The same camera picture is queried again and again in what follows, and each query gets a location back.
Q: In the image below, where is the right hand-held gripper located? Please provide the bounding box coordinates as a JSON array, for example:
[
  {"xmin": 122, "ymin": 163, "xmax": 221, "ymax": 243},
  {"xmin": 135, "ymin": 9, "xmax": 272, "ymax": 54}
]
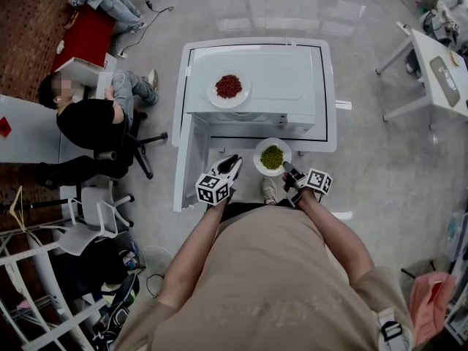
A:
[{"xmin": 283, "ymin": 160, "xmax": 334, "ymax": 208}]

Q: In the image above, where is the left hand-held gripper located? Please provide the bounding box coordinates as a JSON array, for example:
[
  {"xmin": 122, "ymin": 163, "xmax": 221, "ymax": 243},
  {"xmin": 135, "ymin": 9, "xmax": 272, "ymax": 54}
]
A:
[{"xmin": 195, "ymin": 154, "xmax": 244, "ymax": 207}]

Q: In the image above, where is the white plate of green beans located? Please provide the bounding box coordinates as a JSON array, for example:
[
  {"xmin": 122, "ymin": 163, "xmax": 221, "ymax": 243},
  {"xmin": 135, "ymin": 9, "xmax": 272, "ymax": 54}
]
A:
[{"xmin": 252, "ymin": 137, "xmax": 293, "ymax": 178}]

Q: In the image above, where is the white work table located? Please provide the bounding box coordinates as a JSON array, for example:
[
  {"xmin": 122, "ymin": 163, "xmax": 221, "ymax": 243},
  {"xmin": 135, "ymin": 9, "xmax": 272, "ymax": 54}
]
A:
[{"xmin": 172, "ymin": 45, "xmax": 318, "ymax": 212}]

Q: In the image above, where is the person's right forearm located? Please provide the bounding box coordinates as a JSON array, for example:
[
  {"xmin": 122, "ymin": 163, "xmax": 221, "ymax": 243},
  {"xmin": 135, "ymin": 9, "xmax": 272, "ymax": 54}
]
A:
[{"xmin": 298, "ymin": 191, "xmax": 374, "ymax": 289}]

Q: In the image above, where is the person's left forearm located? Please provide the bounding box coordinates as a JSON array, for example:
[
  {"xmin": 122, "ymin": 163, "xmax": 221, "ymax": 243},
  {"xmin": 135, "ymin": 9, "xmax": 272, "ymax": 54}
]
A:
[{"xmin": 156, "ymin": 200, "xmax": 230, "ymax": 309}]

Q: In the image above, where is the person's beige shoe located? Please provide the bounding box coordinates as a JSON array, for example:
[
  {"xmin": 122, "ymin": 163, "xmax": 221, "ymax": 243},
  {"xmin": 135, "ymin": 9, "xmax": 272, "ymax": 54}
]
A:
[{"xmin": 261, "ymin": 176, "xmax": 279, "ymax": 205}]

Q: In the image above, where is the white plate of red beans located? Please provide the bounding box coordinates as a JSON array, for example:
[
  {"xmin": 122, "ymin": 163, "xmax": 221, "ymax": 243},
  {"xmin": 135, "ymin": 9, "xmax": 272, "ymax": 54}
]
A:
[{"xmin": 205, "ymin": 66, "xmax": 252, "ymax": 110}]

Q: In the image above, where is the white table with black line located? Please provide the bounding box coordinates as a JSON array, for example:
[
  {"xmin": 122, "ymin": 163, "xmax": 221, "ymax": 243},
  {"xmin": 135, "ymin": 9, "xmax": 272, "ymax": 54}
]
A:
[{"xmin": 170, "ymin": 36, "xmax": 338, "ymax": 154}]

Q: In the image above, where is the black office chair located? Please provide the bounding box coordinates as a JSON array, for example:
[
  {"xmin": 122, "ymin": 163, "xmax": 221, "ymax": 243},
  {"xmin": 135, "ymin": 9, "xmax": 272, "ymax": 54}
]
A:
[{"xmin": 92, "ymin": 109, "xmax": 169, "ymax": 181}]

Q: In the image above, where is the person's beige shirt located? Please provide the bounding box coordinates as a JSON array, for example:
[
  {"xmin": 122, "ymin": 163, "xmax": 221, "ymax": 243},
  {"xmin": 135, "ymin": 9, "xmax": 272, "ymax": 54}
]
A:
[{"xmin": 112, "ymin": 205, "xmax": 415, "ymax": 351}]

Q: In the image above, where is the white chair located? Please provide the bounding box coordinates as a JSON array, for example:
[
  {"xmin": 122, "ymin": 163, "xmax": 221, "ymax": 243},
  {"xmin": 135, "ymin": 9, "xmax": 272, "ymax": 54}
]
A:
[{"xmin": 59, "ymin": 184, "xmax": 135, "ymax": 256}]

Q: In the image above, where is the grey tray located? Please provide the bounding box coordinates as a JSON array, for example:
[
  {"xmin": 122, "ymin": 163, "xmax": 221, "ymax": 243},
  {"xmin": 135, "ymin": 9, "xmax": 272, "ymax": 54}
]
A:
[{"xmin": 429, "ymin": 56, "xmax": 461, "ymax": 108}]

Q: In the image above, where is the small white table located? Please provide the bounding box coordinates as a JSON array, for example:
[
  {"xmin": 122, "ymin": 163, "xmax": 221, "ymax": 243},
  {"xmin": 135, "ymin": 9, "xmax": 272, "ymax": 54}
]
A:
[{"xmin": 374, "ymin": 21, "xmax": 468, "ymax": 124}]

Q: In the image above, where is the pink bag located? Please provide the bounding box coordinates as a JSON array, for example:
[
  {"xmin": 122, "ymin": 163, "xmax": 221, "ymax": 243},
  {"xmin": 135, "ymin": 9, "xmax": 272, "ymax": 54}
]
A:
[{"xmin": 407, "ymin": 271, "xmax": 458, "ymax": 347}]

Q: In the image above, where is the wooden clothes hanger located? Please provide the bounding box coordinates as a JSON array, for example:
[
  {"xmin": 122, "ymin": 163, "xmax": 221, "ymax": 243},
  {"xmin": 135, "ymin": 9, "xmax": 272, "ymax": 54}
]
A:
[{"xmin": 8, "ymin": 186, "xmax": 29, "ymax": 234}]

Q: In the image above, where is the white metal rack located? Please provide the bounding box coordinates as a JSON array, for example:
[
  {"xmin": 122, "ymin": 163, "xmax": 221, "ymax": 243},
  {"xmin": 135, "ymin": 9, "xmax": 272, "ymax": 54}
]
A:
[{"xmin": 0, "ymin": 227, "xmax": 107, "ymax": 351}]

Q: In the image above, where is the black floor cable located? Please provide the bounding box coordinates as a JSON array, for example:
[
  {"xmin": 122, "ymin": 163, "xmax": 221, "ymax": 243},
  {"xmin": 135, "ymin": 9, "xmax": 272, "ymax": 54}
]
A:
[{"xmin": 121, "ymin": 0, "xmax": 175, "ymax": 57}]

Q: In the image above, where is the white strap with black buckle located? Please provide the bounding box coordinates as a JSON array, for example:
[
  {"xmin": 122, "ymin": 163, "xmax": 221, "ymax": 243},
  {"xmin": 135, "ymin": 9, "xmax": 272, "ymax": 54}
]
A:
[{"xmin": 375, "ymin": 306, "xmax": 413, "ymax": 351}]

